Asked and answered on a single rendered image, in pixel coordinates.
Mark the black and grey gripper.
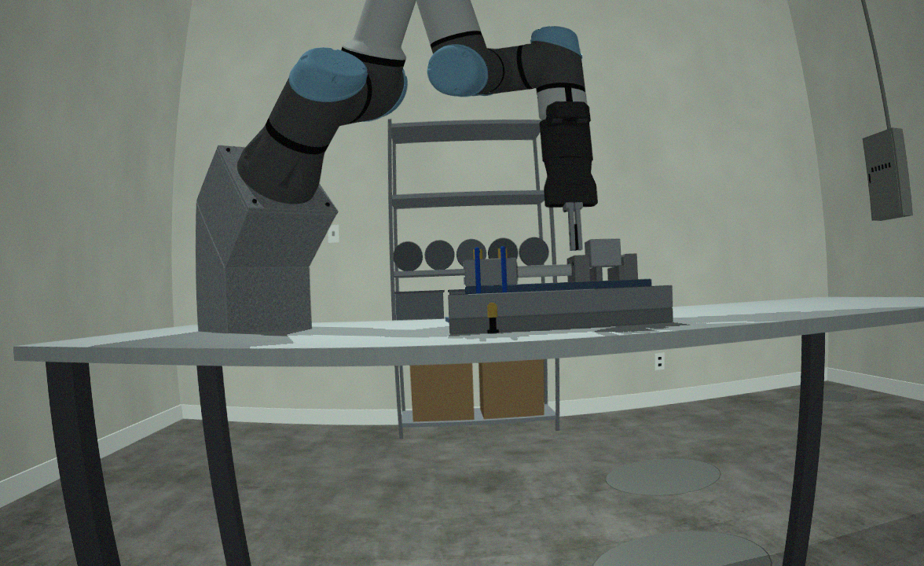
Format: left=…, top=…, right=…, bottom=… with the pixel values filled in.
left=537, top=86, right=598, bottom=251

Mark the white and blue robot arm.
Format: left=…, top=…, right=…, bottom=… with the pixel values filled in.
left=237, top=0, right=585, bottom=204

